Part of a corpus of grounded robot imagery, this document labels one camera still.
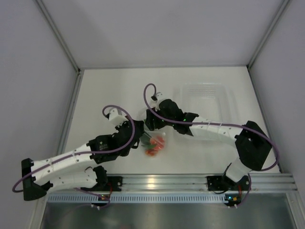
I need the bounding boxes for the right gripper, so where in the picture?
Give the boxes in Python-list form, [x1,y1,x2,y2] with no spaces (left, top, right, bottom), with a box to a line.
[144,106,175,131]

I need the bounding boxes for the fake red cherry tomatoes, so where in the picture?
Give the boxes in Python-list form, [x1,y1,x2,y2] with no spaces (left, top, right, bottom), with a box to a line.
[145,145,160,157]

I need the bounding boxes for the clear plastic basket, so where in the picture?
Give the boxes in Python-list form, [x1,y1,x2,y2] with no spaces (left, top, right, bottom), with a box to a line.
[172,82,235,144]

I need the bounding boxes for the aluminium mounting rail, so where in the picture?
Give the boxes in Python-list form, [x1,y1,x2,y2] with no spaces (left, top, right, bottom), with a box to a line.
[42,171,297,194]

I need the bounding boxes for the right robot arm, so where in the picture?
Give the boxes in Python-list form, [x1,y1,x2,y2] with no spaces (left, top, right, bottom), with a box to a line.
[145,99,272,189]

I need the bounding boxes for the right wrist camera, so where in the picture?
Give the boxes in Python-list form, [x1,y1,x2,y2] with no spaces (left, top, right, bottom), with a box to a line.
[151,92,164,107]

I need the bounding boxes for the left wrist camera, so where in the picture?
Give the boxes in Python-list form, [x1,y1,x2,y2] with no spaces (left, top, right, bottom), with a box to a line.
[107,108,128,126]

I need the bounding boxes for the clear zip top bag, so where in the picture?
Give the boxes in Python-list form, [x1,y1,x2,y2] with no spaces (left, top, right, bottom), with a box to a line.
[140,124,166,152]

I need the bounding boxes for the slotted cable duct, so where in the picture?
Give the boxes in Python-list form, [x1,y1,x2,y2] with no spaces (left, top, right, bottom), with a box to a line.
[47,193,240,205]

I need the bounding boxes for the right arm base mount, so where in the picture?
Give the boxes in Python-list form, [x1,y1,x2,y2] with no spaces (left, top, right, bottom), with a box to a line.
[206,175,250,191]

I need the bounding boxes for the fake dark green vegetable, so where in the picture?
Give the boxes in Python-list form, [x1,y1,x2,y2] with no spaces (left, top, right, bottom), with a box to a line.
[140,133,151,145]

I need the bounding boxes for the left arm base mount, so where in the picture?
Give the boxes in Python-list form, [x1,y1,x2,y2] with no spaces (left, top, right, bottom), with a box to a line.
[103,176,123,192]

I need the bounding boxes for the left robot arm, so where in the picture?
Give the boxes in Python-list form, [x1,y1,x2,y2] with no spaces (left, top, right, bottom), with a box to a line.
[21,120,144,201]

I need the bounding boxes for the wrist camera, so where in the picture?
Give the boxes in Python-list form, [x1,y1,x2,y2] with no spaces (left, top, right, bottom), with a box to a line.
[107,108,128,126]
[151,92,164,107]

